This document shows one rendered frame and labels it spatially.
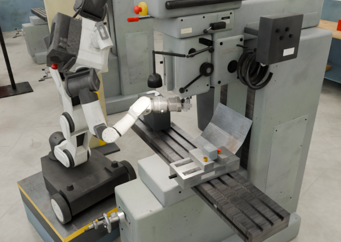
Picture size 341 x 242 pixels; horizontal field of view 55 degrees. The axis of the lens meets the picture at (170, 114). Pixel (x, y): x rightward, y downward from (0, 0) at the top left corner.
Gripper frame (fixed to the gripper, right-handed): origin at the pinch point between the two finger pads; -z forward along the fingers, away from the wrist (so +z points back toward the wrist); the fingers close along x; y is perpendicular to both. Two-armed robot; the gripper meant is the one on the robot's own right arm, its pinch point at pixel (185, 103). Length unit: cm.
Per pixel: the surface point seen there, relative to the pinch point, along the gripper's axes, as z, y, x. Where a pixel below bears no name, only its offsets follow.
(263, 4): -40, -51, 7
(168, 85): 10.3, -14.1, -7.0
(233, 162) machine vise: -22.5, 24.3, -24.1
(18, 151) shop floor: 166, 125, 161
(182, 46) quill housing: 3.8, -35.3, -11.9
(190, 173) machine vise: 2.0, 23.5, -31.7
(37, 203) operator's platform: 102, 85, 24
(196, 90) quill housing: -4.2, -11.8, -9.0
